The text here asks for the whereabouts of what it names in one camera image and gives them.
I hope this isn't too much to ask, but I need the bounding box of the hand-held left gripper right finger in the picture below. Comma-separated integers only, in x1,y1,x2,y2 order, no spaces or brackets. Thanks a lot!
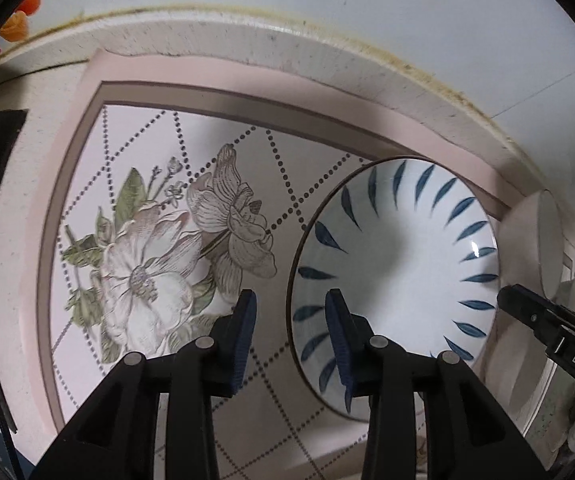
325,289,543,480

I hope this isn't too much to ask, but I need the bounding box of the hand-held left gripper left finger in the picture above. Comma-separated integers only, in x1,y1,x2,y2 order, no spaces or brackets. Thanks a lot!
38,289,258,480

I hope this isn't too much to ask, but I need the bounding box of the blue leaf pattern plate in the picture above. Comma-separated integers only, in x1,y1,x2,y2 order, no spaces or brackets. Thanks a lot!
286,157,501,421

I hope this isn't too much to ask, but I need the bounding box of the floral printed table mat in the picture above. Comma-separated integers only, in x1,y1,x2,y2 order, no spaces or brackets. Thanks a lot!
18,49,575,480

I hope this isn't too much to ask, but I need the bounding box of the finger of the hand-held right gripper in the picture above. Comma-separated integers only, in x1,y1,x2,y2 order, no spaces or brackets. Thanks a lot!
496,284,569,347

